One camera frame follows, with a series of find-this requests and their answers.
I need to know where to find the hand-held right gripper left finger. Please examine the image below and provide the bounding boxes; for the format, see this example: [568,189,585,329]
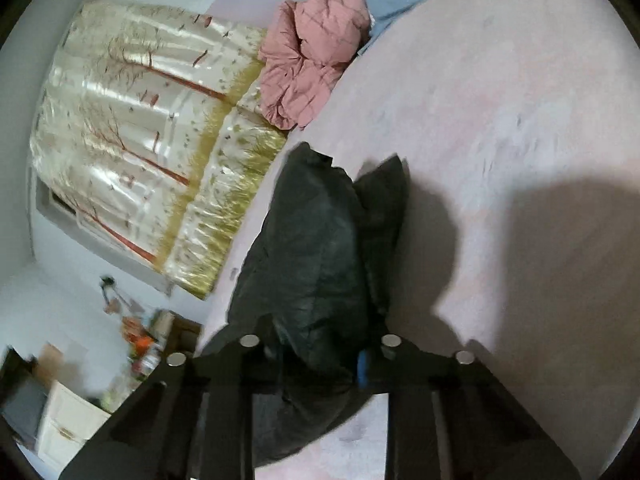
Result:
[60,335,282,480]

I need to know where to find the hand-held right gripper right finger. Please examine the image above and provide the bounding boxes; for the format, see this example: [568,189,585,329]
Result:
[356,334,581,480]

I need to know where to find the black puffer coat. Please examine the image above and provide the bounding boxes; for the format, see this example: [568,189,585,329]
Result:
[199,142,410,472]

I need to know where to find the clutter on desk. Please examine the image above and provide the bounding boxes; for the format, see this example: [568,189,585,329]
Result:
[100,309,176,411]

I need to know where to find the white cabinet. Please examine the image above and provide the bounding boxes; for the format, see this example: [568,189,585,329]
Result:
[36,379,112,468]

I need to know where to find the dark furniture piece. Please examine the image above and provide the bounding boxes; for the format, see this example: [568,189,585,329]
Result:
[0,346,50,453]

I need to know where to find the tree print curtain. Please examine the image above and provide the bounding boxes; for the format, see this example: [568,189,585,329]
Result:
[28,0,289,302]

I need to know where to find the pink quilted jacket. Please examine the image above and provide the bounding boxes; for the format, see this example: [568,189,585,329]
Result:
[257,0,375,132]

